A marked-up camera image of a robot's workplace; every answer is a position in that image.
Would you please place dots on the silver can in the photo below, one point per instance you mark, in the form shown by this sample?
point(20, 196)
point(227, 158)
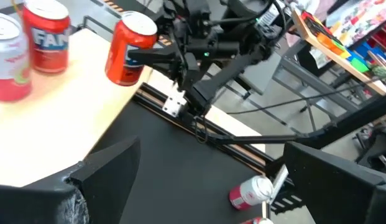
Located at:
point(248, 194)

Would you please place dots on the colourful poster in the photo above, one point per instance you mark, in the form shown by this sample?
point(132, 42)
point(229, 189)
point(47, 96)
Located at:
point(360, 18)

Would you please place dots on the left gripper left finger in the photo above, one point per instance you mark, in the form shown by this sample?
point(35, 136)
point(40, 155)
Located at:
point(112, 180)

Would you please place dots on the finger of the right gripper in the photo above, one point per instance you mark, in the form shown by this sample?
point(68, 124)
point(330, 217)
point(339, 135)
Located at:
point(155, 57)

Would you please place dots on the grey metal cart frame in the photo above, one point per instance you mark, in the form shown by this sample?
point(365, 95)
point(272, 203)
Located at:
point(289, 67)

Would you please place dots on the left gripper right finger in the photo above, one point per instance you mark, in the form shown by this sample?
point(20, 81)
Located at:
point(335, 193)

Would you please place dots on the grey can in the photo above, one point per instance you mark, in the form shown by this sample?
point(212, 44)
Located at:
point(9, 62)

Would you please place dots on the red Fanta can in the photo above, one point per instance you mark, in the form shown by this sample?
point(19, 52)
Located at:
point(48, 46)
point(118, 37)
point(258, 221)

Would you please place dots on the table with colourful trays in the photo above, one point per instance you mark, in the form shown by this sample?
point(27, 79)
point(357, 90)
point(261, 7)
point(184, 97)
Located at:
point(307, 35)

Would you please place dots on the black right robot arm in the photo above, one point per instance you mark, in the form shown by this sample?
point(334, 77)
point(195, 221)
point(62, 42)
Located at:
point(223, 74)

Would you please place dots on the wooden shelf with black legs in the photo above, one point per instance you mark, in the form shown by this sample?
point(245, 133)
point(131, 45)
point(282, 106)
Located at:
point(56, 124)

